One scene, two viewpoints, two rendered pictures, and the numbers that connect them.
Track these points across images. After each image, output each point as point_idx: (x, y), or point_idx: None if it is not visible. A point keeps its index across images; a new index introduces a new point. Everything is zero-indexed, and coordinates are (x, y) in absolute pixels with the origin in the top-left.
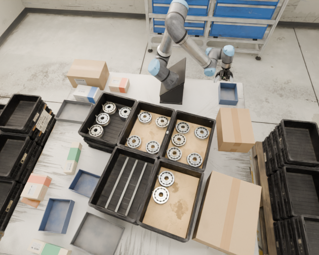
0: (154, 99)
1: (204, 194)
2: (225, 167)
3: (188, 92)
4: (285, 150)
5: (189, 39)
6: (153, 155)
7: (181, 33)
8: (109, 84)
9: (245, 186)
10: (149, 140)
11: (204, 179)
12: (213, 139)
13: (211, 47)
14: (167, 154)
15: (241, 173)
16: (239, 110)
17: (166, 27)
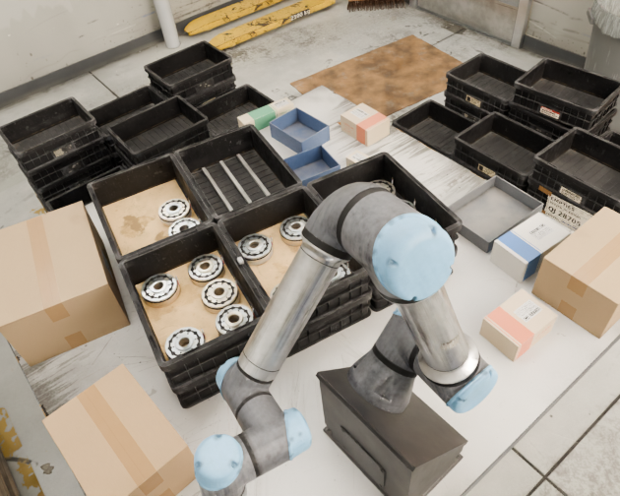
0: None
1: (113, 281)
2: (105, 373)
3: (348, 489)
4: None
5: (297, 258)
6: (228, 217)
7: (311, 215)
8: (527, 293)
9: (29, 305)
10: (277, 257)
11: (135, 320)
12: (168, 409)
13: (288, 433)
14: (216, 255)
15: (63, 390)
16: (127, 483)
17: (360, 192)
